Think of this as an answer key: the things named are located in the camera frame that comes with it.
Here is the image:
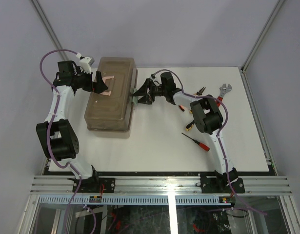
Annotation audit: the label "yellow handled pliers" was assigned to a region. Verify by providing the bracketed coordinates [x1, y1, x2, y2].
[195, 87, 206, 96]

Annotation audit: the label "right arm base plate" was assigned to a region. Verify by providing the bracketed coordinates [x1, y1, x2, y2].
[195, 173, 245, 194]

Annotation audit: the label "aluminium mounting rail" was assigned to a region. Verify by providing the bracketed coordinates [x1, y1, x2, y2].
[30, 175, 292, 196]

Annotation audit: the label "translucent brown toolbox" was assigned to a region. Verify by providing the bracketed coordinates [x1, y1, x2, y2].
[84, 57, 138, 138]

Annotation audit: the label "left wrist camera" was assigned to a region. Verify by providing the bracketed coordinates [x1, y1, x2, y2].
[79, 56, 95, 74]

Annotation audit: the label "orange handled long-nose pliers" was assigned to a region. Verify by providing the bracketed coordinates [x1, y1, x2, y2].
[179, 105, 190, 112]

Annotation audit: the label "frame post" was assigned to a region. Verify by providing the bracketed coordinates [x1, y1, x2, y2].
[240, 0, 286, 73]
[29, 0, 63, 50]

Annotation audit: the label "left frame post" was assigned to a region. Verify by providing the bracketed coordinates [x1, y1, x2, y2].
[29, 0, 63, 50]

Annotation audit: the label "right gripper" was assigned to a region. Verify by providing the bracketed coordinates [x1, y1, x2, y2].
[132, 79, 166, 106]

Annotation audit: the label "pink toolbox handle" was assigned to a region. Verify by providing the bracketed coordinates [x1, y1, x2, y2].
[101, 76, 115, 96]

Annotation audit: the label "red handled adjustable wrench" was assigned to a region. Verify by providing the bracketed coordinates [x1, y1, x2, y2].
[217, 84, 232, 101]

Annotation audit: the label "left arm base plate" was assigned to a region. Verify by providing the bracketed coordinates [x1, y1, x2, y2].
[78, 177, 116, 194]

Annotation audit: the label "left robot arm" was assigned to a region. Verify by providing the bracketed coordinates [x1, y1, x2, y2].
[36, 57, 108, 193]

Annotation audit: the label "black yellow screwdriver lower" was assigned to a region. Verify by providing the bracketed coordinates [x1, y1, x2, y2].
[185, 121, 195, 131]

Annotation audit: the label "slotted cable duct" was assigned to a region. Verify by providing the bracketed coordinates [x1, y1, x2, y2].
[40, 195, 231, 206]

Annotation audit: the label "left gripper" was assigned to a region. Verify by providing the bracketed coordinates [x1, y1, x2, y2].
[74, 69, 108, 95]

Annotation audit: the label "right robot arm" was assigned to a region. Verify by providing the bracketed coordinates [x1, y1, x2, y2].
[132, 69, 238, 193]

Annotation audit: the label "red handled screwdriver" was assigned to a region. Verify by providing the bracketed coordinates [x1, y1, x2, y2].
[182, 133, 210, 152]

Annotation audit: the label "right frame post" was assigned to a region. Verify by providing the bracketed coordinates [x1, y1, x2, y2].
[240, 0, 286, 73]

